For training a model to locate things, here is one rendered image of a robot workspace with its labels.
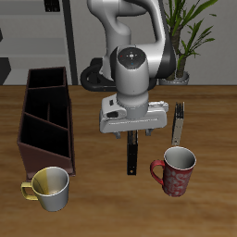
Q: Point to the dark brown desk caddy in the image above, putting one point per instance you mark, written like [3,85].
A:
[46,123]

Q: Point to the white and yellow mug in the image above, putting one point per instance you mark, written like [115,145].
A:
[51,188]

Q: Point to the green pot plant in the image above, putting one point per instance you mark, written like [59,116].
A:
[182,40]

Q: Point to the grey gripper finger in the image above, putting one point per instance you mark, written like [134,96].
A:
[117,134]
[148,132]

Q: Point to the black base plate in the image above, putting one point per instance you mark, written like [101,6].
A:
[92,79]

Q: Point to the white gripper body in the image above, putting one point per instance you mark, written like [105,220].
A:
[135,122]

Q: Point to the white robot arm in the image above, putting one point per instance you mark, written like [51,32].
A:
[132,46]

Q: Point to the red patterned mug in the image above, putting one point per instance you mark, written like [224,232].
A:
[176,171]

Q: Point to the grey and black book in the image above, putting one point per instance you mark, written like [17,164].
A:
[178,123]

